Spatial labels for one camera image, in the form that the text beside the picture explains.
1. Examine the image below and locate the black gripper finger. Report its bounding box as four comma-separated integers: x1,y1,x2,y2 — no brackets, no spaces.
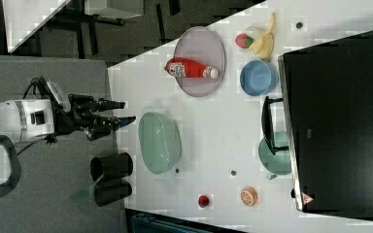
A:
112,116,136,131
98,100,125,112

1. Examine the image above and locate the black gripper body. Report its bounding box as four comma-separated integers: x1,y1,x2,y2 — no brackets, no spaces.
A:
53,94,112,141

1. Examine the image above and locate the green plastic strainer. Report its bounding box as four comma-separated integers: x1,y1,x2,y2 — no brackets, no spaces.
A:
138,112,182,175

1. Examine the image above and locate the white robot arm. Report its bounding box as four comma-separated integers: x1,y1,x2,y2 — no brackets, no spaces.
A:
0,94,136,144

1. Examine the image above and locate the red ketchup bottle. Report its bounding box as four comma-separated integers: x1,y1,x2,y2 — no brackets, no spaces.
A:
164,57,220,79

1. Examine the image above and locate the white side table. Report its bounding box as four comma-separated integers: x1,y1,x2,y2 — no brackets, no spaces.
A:
2,0,72,52

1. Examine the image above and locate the grey round plate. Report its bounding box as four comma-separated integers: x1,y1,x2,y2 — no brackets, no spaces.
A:
174,26,226,97

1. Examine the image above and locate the red strawberry toy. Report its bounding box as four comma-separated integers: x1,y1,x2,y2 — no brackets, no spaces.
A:
198,195,210,208

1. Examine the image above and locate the blue bowl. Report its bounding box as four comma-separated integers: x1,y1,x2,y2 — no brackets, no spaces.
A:
240,60,278,96

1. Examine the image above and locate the red green toy apple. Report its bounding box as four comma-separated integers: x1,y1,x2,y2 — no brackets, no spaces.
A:
235,33,254,49

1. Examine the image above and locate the orange slice toy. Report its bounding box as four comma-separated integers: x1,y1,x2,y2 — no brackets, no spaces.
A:
240,186,258,207

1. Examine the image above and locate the peeled banana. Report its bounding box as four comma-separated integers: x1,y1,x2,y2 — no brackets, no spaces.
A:
250,13,276,60

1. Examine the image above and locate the green mug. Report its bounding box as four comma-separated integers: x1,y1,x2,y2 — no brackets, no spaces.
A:
258,131,291,180

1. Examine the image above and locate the black toaster oven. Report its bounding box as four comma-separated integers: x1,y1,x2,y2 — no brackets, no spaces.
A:
279,30,373,220

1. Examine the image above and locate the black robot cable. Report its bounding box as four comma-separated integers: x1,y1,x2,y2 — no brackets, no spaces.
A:
21,76,51,100

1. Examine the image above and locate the black oven door handle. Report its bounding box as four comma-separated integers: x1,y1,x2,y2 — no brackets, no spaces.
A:
261,96,288,155

